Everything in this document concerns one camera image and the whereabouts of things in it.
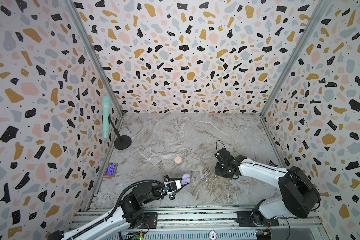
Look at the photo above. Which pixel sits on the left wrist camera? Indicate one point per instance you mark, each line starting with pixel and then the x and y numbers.
pixel 172 187

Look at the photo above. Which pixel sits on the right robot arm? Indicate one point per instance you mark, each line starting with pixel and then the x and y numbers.
pixel 297 195

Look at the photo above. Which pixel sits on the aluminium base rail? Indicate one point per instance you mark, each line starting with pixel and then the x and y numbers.
pixel 227 223

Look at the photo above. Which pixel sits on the pink earbud charging case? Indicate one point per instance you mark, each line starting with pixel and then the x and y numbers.
pixel 178 160

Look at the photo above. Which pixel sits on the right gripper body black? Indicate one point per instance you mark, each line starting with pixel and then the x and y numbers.
pixel 221 166

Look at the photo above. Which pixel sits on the colourful card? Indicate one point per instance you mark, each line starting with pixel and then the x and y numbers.
pixel 111 170

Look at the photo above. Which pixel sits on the mint green microphone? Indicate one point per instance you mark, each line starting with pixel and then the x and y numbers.
pixel 106 103

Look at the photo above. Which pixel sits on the small dark wrapper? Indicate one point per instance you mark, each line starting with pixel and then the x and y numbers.
pixel 272 164

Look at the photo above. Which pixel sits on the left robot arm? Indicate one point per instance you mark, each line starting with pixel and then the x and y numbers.
pixel 128 211

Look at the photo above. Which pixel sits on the purple earbud charging case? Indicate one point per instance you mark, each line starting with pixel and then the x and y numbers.
pixel 186 179

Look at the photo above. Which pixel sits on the black microphone stand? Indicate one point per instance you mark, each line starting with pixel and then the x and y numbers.
pixel 122 142

